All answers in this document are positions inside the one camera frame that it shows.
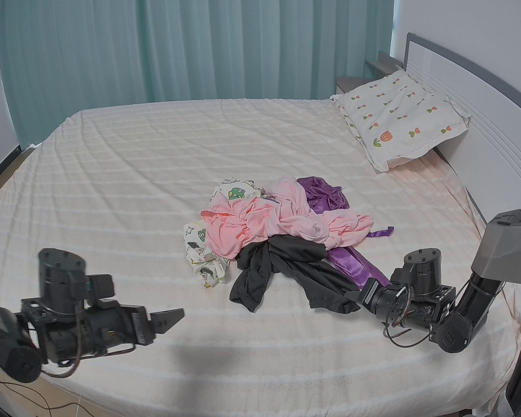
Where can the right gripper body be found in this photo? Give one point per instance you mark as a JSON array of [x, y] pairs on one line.
[[384, 302]]

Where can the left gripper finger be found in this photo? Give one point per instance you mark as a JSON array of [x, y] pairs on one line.
[[165, 319]]

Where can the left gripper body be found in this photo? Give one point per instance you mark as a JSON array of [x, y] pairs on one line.
[[113, 326]]

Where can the black T-shirt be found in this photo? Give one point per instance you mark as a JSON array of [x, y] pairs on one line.
[[295, 267]]

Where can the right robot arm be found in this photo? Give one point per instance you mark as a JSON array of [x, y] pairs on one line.
[[508, 250]]

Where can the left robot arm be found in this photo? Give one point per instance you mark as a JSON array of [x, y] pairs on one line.
[[8, 345]]

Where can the bed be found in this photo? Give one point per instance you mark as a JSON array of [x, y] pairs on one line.
[[156, 167]]

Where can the white printed garment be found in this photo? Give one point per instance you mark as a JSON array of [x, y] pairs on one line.
[[199, 250]]

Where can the purple garment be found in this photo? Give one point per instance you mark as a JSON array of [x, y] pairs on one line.
[[325, 196]]

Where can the pink garment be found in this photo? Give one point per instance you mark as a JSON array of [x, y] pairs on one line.
[[265, 219]]

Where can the white printed pillow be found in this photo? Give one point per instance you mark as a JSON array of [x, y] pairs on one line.
[[399, 115]]

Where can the grey bedside table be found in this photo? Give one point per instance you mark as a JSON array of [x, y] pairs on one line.
[[351, 83]]

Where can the blue-green curtain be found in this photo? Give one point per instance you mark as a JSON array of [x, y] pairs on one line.
[[69, 37], [265, 37]]

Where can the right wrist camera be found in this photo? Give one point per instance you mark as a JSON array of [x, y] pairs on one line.
[[399, 278]]

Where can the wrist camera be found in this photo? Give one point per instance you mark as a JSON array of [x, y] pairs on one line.
[[102, 287], [399, 278]]

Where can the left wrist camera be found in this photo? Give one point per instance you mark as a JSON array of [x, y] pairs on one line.
[[102, 287]]

